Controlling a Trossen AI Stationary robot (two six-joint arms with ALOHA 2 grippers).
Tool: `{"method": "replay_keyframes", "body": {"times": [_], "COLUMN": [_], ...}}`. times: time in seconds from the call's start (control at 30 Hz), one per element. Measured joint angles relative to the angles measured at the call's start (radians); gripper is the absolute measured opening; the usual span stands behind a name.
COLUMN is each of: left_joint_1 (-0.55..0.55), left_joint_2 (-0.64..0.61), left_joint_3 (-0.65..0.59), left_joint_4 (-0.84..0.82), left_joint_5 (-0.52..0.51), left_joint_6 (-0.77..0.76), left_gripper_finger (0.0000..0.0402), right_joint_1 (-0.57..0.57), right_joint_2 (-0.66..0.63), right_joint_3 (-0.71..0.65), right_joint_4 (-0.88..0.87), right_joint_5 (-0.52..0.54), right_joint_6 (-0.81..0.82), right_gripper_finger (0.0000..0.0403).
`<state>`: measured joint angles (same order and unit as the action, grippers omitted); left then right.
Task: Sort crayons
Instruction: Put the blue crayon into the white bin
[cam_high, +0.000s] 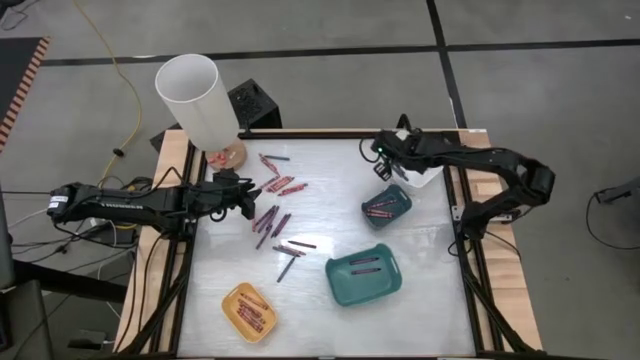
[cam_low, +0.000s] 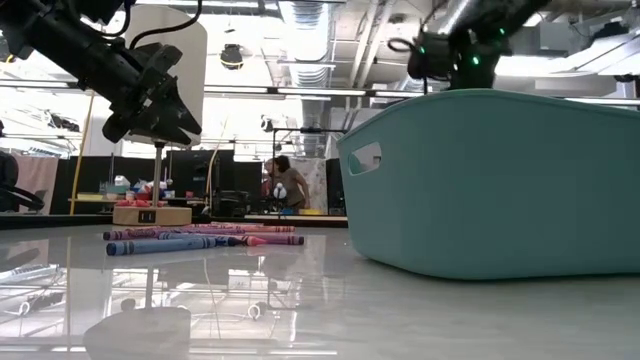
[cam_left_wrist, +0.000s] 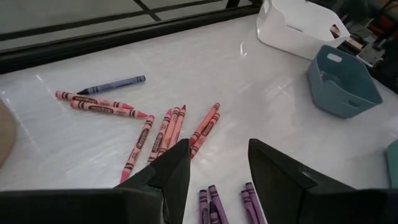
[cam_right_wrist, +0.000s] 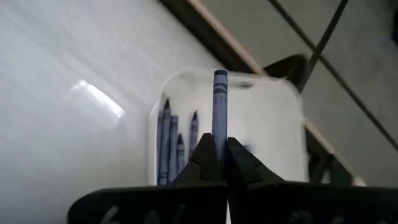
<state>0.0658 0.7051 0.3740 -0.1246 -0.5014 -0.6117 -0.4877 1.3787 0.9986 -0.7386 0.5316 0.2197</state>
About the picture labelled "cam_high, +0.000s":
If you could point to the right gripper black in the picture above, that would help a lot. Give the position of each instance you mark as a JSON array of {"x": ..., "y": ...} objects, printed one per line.
[{"x": 400, "y": 147}]

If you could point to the black perforated box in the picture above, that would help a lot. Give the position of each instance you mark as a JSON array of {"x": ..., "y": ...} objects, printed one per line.
[{"x": 255, "y": 105}]

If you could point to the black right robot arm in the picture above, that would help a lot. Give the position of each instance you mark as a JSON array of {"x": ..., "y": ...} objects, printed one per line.
[{"x": 490, "y": 160}]

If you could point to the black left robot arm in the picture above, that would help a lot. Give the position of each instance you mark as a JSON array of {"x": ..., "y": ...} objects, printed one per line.
[{"x": 125, "y": 205}]

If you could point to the black metal table frame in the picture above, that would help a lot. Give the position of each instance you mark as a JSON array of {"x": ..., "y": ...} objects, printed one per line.
[{"x": 325, "y": 135}]

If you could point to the white cylindrical lamp shade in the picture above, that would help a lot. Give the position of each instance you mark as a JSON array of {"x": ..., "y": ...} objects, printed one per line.
[{"x": 197, "y": 100}]

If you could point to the white plastic bin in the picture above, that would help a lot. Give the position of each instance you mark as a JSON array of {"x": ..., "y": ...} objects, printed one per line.
[{"x": 425, "y": 177}]

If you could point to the yellow plastic bin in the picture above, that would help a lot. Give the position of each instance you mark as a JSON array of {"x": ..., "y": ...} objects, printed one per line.
[{"x": 230, "y": 306}]

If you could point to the black power brick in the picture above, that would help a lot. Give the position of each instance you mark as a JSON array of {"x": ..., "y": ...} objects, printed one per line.
[{"x": 87, "y": 340}]

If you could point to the black floor beam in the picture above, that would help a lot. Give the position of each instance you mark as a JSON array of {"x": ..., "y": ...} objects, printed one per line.
[{"x": 70, "y": 282}]

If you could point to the dark floor box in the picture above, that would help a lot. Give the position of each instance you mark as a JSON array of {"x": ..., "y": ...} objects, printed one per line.
[{"x": 165, "y": 137}]

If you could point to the black mat with striped edge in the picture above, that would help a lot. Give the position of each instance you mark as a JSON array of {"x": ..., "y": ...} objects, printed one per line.
[{"x": 12, "y": 75}]

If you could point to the grey floor device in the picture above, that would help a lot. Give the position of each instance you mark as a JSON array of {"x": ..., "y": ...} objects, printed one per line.
[{"x": 620, "y": 192}]

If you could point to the small teal plastic bin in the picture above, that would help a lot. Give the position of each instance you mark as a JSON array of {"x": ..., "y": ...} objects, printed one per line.
[{"x": 400, "y": 192}]

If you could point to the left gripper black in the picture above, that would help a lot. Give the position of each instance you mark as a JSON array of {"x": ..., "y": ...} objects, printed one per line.
[{"x": 230, "y": 192}]

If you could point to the large teal plastic bin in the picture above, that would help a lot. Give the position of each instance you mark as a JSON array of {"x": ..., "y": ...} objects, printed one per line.
[{"x": 362, "y": 290}]

